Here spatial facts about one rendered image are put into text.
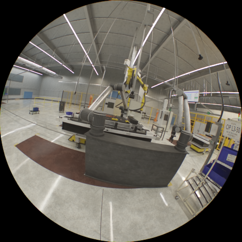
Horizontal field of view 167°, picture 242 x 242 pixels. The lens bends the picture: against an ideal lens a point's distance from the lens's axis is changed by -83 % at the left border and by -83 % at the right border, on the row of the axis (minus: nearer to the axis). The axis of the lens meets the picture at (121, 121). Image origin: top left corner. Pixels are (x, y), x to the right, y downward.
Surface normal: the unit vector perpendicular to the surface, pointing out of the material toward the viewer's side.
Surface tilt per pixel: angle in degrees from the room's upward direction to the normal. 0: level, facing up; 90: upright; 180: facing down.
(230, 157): 90
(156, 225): 0
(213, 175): 90
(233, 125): 90
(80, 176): 0
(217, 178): 90
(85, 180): 0
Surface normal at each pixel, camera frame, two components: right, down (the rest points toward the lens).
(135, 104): 0.07, 0.19
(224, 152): -0.97, -0.18
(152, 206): 0.21, -0.96
